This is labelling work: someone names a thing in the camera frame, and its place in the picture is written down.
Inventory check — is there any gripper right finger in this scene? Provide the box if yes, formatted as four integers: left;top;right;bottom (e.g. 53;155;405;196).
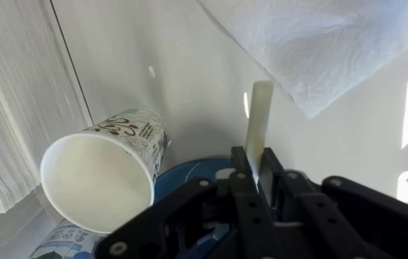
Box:
261;147;408;259

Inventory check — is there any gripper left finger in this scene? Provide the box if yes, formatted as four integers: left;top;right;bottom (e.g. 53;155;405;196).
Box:
95;146;287;259

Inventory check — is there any white spoon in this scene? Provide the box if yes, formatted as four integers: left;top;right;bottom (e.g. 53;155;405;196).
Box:
244;81;275;196

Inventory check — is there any printed white paper cup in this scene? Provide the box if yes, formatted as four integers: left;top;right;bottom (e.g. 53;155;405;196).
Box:
40;108;170;234

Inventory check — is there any printed blue white packet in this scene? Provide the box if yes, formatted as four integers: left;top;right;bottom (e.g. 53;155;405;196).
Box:
27;219;108;259

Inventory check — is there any white paper towel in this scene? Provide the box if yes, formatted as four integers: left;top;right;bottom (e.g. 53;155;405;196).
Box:
197;0;408;120

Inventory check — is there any white curtain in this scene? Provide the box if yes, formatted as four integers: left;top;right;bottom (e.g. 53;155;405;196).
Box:
0;0;93;220

